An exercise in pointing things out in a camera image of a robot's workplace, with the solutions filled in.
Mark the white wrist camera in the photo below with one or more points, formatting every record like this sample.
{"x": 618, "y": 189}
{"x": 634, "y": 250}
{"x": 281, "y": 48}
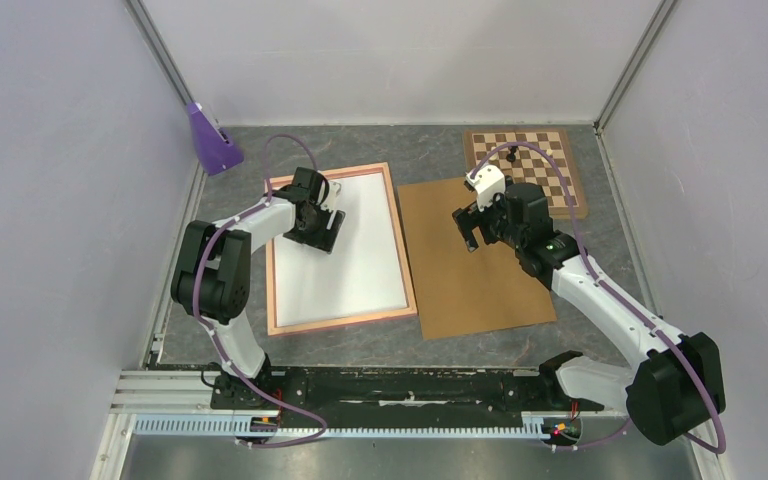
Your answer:
{"x": 329, "y": 196}
{"x": 487, "y": 183}

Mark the wooden picture frame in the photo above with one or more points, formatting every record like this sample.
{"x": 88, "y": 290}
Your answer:
{"x": 405, "y": 265}

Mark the purple plastic wedge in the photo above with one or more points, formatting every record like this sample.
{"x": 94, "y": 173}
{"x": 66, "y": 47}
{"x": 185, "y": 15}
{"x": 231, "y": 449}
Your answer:
{"x": 215, "y": 149}

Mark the colourful printed photo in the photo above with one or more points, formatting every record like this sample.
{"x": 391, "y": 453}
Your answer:
{"x": 357, "y": 265}

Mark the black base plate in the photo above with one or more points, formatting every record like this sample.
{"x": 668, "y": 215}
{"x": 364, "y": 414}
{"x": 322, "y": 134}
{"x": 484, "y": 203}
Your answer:
{"x": 398, "y": 397}

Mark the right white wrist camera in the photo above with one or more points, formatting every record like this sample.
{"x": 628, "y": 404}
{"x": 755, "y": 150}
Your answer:
{"x": 487, "y": 183}

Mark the wooden chessboard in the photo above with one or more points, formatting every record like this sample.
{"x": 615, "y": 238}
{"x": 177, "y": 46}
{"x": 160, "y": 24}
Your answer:
{"x": 562, "y": 186}

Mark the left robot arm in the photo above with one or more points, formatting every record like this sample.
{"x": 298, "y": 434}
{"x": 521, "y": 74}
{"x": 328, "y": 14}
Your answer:
{"x": 212, "y": 275}

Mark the aluminium rail frame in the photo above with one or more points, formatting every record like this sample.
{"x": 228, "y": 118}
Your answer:
{"x": 160, "y": 424}

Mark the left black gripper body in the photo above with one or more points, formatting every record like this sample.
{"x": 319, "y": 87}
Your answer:
{"x": 315, "y": 233}

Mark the black chess piece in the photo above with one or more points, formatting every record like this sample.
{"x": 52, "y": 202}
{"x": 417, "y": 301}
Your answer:
{"x": 511, "y": 156}

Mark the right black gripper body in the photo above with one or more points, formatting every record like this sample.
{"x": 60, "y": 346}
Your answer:
{"x": 494, "y": 225}

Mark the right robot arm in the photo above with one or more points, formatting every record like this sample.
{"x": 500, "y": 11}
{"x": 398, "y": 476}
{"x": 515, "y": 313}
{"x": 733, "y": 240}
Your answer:
{"x": 673, "y": 383}

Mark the brown cardboard backing board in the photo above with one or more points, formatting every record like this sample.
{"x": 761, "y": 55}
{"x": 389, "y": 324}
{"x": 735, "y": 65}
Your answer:
{"x": 459, "y": 292}

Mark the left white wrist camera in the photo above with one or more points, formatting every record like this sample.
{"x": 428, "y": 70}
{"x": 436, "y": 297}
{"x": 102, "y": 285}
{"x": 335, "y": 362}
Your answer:
{"x": 329, "y": 196}

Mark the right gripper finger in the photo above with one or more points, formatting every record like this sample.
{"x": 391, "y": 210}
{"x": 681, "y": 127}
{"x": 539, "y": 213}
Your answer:
{"x": 467, "y": 232}
{"x": 463, "y": 216}

